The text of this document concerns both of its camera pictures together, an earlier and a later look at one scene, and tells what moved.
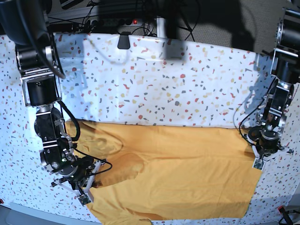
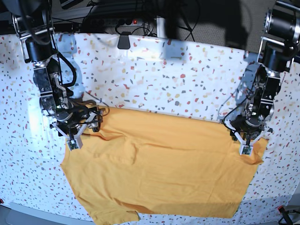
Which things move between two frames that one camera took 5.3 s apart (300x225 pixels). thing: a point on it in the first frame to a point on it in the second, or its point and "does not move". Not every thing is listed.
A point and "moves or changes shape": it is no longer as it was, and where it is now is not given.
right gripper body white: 264,143 to 245,148
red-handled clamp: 286,215 does not move
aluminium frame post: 161,27 does not move
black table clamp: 123,42 does not move
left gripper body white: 78,184 to 74,142
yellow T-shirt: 153,170 moves or changes shape
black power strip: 113,22 does not move
